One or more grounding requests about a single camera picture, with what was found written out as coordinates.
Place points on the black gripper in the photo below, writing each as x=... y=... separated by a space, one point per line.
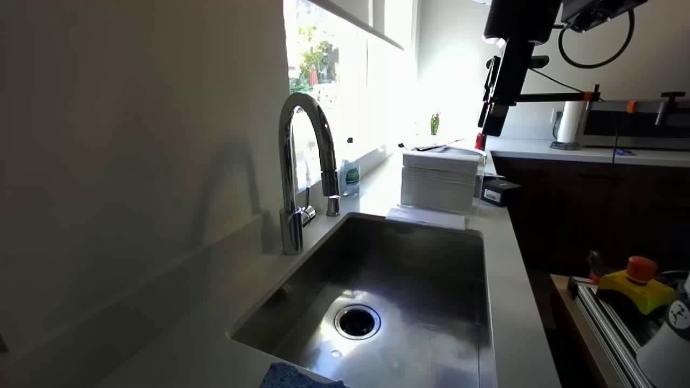
x=502 y=83

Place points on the black small box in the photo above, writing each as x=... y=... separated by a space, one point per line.
x=499 y=193

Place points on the white paper towel roll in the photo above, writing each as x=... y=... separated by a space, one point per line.
x=569 y=122

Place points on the green soap bottle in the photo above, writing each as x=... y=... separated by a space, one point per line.
x=349 y=174

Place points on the blue sponge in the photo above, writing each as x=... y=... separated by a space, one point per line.
x=284 y=377

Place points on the chrome gooseneck faucet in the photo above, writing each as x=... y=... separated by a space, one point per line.
x=292 y=217

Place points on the yellow emergency stop button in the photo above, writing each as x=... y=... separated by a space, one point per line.
x=639 y=283

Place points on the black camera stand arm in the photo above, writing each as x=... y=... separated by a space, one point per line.
x=566 y=93

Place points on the red small cup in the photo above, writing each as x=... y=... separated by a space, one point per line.
x=480 y=142

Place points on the stainless steel sink basin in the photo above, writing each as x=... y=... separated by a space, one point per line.
x=385 y=305

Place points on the white paper towel stack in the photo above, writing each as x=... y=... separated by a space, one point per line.
x=438 y=179

